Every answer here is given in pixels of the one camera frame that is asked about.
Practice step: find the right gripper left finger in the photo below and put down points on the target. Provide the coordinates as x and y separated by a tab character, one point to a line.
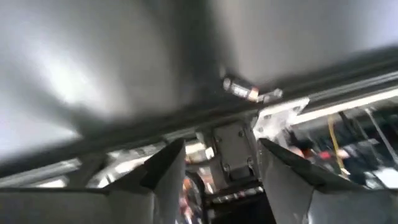
93	207

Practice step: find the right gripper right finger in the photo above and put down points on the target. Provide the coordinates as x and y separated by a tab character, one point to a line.
326	205

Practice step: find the white corner bracket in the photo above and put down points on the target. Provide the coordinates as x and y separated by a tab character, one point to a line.
280	119

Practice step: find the red items on crate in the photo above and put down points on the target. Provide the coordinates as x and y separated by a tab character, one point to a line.
323	155

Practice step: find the grey metal mounting bracket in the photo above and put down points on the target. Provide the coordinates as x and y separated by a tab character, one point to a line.
233	149

